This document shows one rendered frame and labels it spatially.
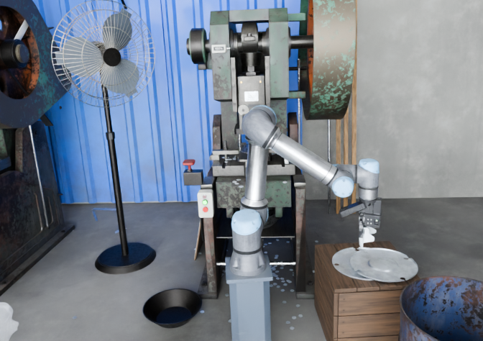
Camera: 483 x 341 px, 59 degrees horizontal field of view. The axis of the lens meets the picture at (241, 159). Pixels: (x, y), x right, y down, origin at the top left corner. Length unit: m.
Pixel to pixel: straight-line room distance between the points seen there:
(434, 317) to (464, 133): 2.29
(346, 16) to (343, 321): 1.29
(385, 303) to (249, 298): 0.58
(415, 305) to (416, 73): 2.28
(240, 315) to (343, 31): 1.26
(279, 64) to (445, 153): 2.07
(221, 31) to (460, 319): 1.63
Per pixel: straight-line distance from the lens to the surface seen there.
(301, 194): 2.17
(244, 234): 1.68
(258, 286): 1.77
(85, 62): 2.49
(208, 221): 2.25
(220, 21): 2.23
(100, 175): 3.91
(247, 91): 2.26
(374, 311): 1.97
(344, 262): 2.06
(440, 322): 1.89
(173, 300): 2.43
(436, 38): 3.72
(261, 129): 1.56
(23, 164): 3.10
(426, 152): 3.83
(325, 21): 1.95
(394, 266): 2.04
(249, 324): 1.86
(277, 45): 2.20
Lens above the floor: 1.35
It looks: 16 degrees down
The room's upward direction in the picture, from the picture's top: 2 degrees counter-clockwise
